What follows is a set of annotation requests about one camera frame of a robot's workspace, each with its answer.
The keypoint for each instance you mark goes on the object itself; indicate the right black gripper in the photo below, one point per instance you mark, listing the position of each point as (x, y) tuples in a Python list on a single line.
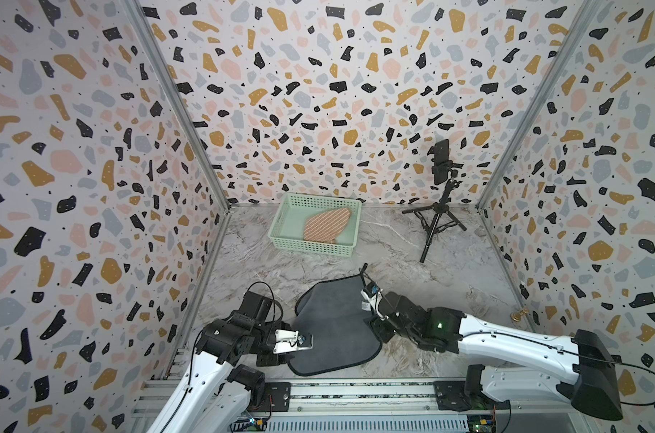
[(374, 326)]

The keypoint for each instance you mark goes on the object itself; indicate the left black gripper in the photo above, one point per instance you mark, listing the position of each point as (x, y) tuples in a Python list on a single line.
[(274, 358)]

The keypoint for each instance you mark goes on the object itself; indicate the pink grey dishcloth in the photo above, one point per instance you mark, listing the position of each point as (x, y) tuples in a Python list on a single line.
[(335, 315)]

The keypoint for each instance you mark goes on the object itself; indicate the brown striped dishcloth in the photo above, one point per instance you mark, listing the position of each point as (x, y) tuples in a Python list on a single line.
[(327, 226)]

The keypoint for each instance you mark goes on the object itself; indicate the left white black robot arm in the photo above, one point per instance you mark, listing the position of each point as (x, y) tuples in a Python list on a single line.
[(219, 394)]

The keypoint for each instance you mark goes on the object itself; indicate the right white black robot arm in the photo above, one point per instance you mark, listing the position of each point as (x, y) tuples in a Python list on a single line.
[(577, 370)]

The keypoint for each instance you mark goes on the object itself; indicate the small brass knob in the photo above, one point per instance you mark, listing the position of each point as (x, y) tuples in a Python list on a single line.
[(519, 316)]

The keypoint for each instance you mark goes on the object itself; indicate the black tripod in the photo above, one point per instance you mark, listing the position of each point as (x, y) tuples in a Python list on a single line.
[(443, 218)]

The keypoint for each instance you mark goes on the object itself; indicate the mint green plastic basket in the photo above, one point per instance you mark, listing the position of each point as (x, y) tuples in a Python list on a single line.
[(286, 232)]

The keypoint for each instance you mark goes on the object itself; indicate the black smartphone on tripod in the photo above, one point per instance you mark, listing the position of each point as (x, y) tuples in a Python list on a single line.
[(441, 163)]

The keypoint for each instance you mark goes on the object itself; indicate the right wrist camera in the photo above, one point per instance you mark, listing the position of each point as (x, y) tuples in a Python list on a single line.
[(372, 295)]

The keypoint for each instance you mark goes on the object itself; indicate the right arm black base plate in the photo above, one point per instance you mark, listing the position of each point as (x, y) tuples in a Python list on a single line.
[(461, 396)]

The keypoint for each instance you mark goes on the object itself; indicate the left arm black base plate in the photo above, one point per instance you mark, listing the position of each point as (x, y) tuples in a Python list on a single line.
[(270, 397)]

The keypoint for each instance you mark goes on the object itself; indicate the aluminium front rail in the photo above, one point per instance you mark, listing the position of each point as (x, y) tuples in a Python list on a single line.
[(404, 405)]

